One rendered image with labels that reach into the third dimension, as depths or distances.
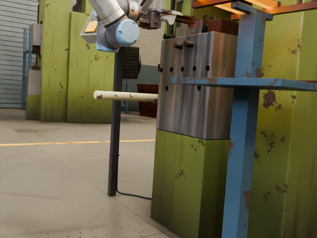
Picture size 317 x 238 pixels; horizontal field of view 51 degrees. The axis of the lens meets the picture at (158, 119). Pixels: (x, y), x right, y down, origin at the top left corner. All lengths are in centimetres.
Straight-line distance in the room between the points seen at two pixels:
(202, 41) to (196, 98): 24
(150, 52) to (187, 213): 957
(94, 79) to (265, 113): 511
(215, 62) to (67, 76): 508
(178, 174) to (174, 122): 24
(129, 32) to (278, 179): 81
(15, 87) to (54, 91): 316
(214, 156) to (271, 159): 23
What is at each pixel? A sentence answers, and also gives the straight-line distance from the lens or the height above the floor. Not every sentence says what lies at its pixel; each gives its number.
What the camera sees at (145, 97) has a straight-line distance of 188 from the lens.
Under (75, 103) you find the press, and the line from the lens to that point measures 626.
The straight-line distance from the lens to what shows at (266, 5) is 121.
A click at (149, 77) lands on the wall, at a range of 1086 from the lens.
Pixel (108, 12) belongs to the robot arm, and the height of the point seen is 92.
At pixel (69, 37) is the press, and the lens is 637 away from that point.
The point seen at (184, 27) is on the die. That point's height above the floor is 97.
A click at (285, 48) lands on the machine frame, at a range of 142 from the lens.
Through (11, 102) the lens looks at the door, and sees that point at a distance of 934.
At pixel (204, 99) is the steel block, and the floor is 64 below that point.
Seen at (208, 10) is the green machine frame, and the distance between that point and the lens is 196.
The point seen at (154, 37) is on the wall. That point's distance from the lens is 1104.
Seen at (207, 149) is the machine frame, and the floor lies 43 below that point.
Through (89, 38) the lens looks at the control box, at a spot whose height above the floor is 94.
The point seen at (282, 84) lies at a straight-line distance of 89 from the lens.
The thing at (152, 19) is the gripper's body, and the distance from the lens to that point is 147.
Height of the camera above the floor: 65
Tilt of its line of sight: 5 degrees down
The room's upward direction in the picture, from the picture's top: 4 degrees clockwise
